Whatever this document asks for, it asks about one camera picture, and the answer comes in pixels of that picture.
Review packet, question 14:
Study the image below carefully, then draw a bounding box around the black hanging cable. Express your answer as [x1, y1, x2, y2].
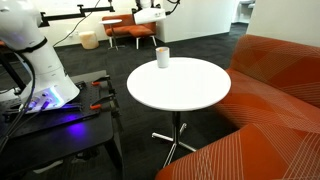
[53, 0, 102, 48]

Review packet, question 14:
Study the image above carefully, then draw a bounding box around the orange handled clamp near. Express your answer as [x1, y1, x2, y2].
[90, 94, 120, 118]

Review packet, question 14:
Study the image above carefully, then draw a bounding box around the small white side table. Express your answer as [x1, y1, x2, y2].
[99, 19, 125, 51]

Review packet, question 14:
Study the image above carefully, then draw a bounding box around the orange background lounge chair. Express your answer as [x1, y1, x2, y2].
[101, 14, 157, 48]

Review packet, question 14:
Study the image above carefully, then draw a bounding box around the orange patterned corner sofa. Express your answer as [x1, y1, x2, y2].
[155, 34, 320, 180]

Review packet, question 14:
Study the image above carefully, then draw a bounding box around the round white table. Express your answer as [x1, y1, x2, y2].
[127, 57, 231, 167]

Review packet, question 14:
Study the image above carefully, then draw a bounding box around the black camera boom bar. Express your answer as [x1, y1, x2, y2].
[40, 0, 114, 27]

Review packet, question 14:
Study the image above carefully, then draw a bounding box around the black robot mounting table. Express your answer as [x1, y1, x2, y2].
[0, 69, 126, 180]

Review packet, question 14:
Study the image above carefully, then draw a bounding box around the beige round pouf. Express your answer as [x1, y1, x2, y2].
[79, 31, 99, 49]

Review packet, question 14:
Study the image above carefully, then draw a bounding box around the orange handled clamp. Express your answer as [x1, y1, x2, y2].
[91, 75, 116, 94]
[90, 94, 120, 118]

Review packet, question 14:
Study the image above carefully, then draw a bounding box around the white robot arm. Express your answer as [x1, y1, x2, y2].
[0, 0, 80, 113]

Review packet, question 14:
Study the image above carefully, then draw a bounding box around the orange handled clamp far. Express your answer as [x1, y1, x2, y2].
[91, 75, 116, 94]

